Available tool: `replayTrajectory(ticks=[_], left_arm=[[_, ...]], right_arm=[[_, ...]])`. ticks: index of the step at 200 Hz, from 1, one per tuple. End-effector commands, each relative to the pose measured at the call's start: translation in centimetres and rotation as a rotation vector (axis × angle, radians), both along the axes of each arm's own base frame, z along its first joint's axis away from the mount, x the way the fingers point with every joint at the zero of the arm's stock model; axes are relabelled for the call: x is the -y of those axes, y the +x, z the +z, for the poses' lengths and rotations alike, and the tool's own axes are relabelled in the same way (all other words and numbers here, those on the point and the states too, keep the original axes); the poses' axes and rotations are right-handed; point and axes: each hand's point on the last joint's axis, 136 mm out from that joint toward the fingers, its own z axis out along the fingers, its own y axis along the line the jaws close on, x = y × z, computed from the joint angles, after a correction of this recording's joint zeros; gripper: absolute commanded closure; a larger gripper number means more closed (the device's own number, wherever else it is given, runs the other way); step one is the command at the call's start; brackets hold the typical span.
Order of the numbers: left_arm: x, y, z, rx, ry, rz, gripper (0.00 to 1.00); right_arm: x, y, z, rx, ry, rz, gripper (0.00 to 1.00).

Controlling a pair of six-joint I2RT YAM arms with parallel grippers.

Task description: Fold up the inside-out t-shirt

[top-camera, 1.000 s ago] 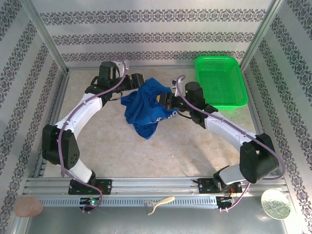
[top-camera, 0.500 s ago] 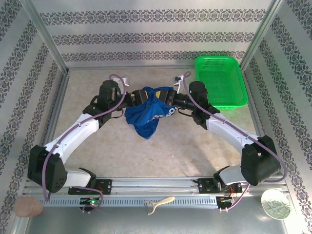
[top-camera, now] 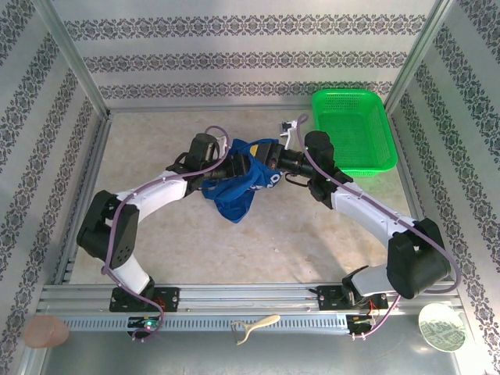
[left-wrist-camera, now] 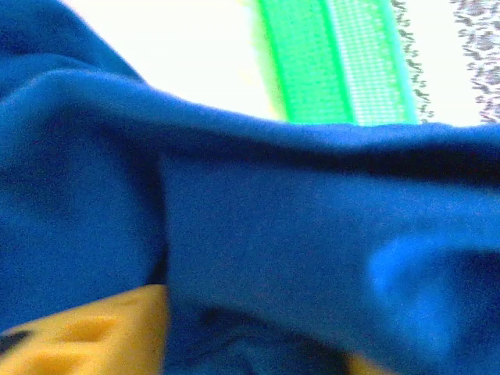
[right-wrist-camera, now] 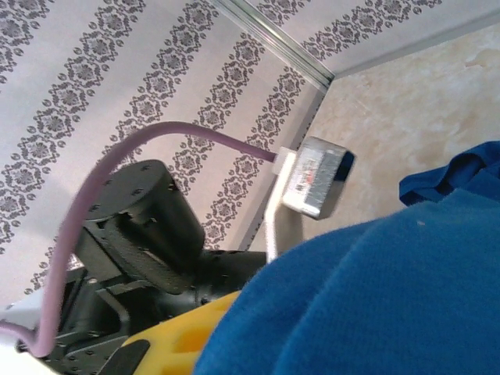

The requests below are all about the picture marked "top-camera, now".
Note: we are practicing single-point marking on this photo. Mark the aluminium side rail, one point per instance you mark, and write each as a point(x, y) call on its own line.
point(97, 156)
point(414, 195)

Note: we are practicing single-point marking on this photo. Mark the cream plastic peeler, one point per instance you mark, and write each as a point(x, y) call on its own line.
point(265, 321)

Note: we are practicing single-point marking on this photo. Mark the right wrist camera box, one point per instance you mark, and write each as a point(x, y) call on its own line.
point(288, 133)

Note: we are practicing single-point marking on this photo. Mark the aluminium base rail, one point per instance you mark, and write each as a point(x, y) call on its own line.
point(242, 301)

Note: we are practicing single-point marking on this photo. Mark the left aluminium side rail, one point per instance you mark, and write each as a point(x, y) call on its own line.
point(97, 156)

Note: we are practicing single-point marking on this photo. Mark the blue t-shirt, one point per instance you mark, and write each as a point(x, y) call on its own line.
point(234, 195)

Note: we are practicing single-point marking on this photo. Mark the round green patterned disc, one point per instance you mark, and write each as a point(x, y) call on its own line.
point(441, 332)

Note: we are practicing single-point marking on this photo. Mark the right aluminium corner post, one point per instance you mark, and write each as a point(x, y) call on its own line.
point(416, 58)

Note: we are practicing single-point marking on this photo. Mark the aluminium back rail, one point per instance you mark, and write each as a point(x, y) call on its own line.
point(234, 107)

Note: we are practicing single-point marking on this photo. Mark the right aluminium side rail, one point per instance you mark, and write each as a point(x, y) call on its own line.
point(414, 195)

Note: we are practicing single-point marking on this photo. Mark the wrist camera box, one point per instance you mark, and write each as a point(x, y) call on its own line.
point(219, 142)
point(288, 133)

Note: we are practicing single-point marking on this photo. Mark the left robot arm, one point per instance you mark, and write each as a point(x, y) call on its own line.
point(156, 191)

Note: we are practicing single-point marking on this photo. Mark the left aluminium corner post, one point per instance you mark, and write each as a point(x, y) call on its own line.
point(75, 58)

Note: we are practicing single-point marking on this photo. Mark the aluminium corner post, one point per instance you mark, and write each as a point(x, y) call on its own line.
point(75, 58)
point(416, 58)

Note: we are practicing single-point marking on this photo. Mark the green plastic mesh basket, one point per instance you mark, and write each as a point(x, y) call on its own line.
point(351, 133)

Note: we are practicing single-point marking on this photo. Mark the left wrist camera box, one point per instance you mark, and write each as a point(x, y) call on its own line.
point(219, 142)

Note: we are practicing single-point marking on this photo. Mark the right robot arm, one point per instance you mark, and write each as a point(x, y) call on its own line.
point(363, 211)

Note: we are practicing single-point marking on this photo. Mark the pink translucent cup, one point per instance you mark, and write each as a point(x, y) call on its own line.
point(45, 332)

